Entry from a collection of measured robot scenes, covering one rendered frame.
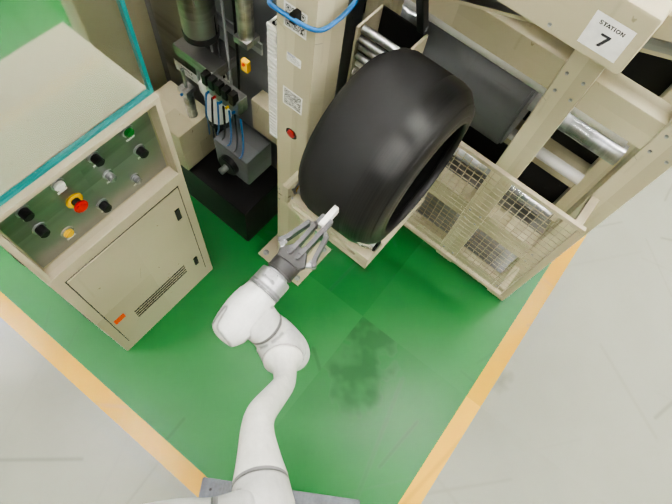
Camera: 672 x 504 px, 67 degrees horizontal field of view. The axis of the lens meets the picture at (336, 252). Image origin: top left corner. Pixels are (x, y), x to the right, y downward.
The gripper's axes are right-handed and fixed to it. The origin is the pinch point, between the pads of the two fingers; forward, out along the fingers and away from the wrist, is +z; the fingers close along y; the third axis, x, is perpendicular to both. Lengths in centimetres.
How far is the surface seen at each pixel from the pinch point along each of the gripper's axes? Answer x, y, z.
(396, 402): 122, -53, -14
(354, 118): -15.5, 8.1, 19.8
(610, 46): -39, -30, 55
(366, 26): 12, 37, 64
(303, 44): -19.2, 30.0, 26.2
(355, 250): 38.0, -4.9, 8.2
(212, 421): 114, 6, -73
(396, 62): -16.4, 9.8, 39.1
